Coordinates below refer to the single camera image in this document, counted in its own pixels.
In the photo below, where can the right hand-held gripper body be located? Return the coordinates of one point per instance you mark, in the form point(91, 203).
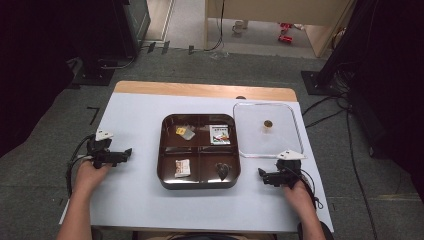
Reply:
point(288, 168)

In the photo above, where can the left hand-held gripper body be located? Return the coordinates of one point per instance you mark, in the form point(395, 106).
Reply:
point(98, 149)

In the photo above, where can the person's left hand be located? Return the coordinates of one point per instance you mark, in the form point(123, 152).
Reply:
point(88, 176)

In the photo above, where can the person's right hand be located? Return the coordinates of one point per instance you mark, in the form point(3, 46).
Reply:
point(297, 196)

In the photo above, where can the clear tray lid, brown knob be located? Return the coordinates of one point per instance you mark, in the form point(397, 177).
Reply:
point(266, 140)

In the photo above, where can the dark snack packet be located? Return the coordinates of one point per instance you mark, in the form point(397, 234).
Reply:
point(223, 170)

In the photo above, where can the white table cover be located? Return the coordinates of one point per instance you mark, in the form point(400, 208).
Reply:
point(140, 200)

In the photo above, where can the white and red snack packet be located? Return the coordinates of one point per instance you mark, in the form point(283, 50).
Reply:
point(182, 168)

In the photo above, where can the white and green snack packet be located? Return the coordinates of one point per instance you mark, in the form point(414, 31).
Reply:
point(220, 134)

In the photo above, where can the yellow and grey snack packet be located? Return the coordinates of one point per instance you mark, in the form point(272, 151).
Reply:
point(185, 132)

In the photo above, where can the brown four-compartment tray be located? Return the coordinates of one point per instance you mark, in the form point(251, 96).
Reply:
point(199, 153)

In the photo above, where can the black stand base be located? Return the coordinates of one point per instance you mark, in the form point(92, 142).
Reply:
point(93, 76)
point(316, 84)

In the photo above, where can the black curtain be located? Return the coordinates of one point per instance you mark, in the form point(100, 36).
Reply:
point(390, 83)
point(30, 66)

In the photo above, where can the dark cabinet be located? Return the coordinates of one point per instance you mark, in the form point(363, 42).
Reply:
point(110, 26)

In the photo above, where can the red object on floor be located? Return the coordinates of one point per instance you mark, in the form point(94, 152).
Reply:
point(285, 38)

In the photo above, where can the white cup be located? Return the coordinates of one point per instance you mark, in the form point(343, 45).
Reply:
point(238, 26)

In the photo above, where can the light wooden desk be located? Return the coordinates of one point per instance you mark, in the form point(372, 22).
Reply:
point(266, 10)

